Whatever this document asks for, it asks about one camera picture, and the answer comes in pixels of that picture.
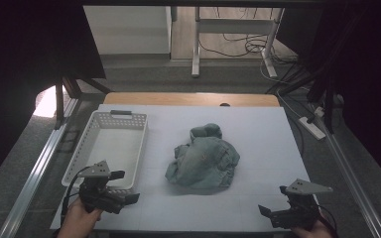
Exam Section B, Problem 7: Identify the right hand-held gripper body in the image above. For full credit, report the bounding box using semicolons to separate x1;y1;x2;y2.
269;178;334;231

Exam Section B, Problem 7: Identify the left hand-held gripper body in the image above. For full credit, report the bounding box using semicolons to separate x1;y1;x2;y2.
76;160;127;215

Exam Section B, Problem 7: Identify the white perforated plastic basket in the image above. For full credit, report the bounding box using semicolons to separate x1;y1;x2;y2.
61;109;149;196

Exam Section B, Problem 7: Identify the grey-green garment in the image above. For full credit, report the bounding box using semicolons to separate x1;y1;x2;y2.
164;123;241;191

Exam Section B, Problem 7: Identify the person's right hand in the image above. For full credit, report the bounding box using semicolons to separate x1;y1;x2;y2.
290;214;337;238

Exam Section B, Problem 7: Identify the person's left hand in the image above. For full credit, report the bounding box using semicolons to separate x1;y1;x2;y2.
56;197;104;238

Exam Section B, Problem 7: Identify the white board table cover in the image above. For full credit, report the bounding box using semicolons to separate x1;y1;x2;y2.
50;103;312;233

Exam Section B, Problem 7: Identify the white power strip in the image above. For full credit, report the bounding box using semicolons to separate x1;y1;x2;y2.
298;115;327;141

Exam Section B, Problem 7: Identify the black metal stand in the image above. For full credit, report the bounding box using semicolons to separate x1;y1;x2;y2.
54;76;112;130
307;73;337;135

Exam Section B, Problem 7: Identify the wooden table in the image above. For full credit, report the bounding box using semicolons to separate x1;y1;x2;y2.
102;91;281;108

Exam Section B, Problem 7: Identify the black curtain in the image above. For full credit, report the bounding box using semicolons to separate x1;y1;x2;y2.
277;0;381;193
0;0;107;193

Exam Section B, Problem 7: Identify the white cabinet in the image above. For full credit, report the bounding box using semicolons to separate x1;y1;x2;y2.
82;5;174;56

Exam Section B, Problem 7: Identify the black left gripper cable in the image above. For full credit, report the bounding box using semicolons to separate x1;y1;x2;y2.
60;166;92;220

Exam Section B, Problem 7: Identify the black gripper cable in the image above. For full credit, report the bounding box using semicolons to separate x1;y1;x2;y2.
317;203;339;236
60;166;92;220

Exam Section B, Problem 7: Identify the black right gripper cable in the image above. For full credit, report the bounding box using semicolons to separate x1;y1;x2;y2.
317;203;339;236

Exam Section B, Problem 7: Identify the aluminium frame rail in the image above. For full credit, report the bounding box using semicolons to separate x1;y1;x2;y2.
0;98;81;238
311;104;381;238

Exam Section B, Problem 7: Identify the tangle of black floor cables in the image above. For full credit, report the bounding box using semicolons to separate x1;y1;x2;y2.
198;7;300;66

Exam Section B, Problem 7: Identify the white desk frame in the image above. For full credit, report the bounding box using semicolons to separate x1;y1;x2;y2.
190;6;286;79

